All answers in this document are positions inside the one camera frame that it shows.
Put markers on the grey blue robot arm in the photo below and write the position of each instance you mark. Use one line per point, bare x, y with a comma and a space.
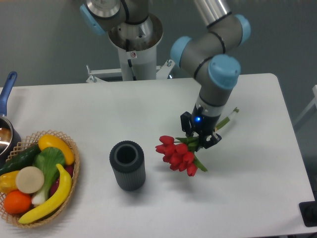
204, 59

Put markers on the white furniture leg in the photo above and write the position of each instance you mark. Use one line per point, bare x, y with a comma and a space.
307, 112

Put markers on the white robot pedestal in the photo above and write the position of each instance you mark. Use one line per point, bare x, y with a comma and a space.
137, 51

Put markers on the woven wicker basket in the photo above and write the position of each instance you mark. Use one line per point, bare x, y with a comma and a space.
21, 146

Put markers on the yellow squash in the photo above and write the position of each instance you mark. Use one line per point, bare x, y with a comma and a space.
49, 140

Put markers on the dark grey ribbed vase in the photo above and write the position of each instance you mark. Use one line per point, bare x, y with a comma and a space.
128, 163

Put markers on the green cucumber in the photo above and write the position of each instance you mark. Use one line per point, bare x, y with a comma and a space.
21, 160

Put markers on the green bok choy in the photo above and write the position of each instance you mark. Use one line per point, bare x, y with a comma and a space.
46, 161

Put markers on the red tulip bouquet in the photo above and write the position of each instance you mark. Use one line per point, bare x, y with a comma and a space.
179, 152

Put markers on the yellow bell pepper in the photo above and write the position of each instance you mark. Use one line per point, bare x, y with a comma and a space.
7, 182

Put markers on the orange fruit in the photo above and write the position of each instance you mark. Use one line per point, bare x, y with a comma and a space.
17, 202

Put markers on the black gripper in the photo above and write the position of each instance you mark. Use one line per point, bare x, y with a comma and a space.
201, 124

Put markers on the black device at table edge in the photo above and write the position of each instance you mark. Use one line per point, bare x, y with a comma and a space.
309, 213

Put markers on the red fruit in basket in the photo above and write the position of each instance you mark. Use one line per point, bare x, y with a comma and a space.
55, 185

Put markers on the beige round disc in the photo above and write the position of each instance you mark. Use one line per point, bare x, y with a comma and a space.
29, 180

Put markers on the blue handled saucepan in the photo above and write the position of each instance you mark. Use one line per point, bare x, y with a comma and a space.
9, 137

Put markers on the yellow banana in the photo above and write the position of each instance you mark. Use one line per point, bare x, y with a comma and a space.
61, 194

